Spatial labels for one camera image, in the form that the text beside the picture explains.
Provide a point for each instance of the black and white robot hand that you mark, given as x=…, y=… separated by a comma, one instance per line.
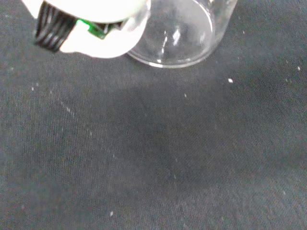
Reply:
x=100, y=45

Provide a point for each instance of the black bench cloth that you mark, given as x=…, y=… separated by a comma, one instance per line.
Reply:
x=153, y=148

